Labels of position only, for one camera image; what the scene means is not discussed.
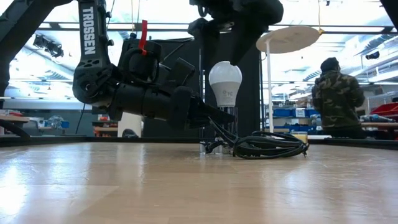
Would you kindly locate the black ceiling camera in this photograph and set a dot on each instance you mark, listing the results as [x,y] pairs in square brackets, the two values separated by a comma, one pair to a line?
[49,46]

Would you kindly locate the chrome lamp base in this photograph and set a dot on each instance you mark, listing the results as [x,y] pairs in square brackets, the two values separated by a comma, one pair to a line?
[230,130]

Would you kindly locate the white round pedestal table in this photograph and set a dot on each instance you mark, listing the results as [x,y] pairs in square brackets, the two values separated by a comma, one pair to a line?
[287,39]

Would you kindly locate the black overhead frame beam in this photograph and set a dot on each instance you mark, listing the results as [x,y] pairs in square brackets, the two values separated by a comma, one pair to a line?
[387,30]

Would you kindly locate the person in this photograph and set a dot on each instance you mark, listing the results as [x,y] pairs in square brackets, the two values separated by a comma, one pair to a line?
[337,96]

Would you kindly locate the blue plastic item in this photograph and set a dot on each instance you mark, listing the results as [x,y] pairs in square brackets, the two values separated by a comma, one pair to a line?
[60,124]

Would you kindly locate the black ceiling device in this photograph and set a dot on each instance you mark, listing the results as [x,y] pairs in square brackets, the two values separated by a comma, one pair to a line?
[372,55]

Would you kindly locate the blue storage crate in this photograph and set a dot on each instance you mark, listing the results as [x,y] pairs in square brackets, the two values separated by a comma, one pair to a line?
[303,128]

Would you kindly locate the white LED lightbulb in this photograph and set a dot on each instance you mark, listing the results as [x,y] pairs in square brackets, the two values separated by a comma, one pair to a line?
[225,81]

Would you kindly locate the black rounded object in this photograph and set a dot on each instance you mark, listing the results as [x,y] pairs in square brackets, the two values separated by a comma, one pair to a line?
[130,134]

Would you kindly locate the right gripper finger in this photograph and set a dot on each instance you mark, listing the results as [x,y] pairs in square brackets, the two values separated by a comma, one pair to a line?
[208,40]
[242,43]

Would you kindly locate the red storage bin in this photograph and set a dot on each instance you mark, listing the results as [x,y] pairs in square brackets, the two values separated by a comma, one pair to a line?
[387,109]

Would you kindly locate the white cylindrical bin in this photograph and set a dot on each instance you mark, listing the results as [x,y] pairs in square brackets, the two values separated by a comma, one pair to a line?
[129,124]

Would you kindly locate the grey blue cloth pile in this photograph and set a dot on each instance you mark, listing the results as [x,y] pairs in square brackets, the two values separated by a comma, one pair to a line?
[377,118]

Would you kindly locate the wooden shelf with red items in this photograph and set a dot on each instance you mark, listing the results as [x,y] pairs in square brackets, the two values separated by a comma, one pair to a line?
[104,127]

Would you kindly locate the black table edge rail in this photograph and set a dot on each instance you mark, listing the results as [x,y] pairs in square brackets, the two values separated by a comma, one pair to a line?
[62,140]

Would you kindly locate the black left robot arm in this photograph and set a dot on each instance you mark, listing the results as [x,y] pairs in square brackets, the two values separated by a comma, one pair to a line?
[88,31]

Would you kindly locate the blue storage bin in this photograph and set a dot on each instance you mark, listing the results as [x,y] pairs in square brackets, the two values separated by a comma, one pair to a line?
[312,112]
[281,112]

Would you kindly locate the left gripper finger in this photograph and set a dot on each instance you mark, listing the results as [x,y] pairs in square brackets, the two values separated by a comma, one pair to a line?
[214,115]

